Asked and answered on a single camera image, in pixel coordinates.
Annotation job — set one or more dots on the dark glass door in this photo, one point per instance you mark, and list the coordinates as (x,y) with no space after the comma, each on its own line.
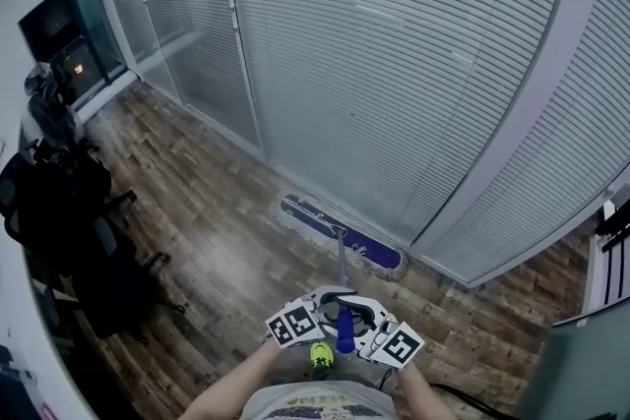
(54,29)

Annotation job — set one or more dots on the dark wooden stair railing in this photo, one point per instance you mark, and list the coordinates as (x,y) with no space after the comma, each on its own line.
(615,226)

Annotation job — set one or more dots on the pink card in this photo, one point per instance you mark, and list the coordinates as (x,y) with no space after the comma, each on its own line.
(48,412)

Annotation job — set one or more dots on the white desk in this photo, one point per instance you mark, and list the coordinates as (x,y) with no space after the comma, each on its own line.
(29,310)

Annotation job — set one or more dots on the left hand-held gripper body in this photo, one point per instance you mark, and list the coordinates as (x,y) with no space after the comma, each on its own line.
(293,327)

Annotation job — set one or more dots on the person's left forearm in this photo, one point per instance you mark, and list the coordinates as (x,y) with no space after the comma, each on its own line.
(231,383)

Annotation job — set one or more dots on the white venetian blinds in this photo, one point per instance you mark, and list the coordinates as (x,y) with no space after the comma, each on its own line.
(369,88)

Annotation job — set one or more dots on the white printed T-shirt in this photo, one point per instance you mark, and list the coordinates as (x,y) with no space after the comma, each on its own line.
(320,401)

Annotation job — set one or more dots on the yellow-green sneaker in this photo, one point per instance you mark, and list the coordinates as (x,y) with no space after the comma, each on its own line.
(322,355)

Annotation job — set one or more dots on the black flat device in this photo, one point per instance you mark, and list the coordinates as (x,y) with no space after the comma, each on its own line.
(15,378)

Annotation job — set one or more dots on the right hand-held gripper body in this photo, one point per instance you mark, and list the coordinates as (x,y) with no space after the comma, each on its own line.
(398,344)

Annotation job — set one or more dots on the blue mop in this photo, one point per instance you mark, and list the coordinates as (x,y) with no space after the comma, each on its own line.
(379,253)

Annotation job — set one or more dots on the person's right forearm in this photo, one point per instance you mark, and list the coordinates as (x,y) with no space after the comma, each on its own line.
(418,393)

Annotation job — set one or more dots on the frosted glass panel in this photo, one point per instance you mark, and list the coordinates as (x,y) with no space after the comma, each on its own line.
(585,369)

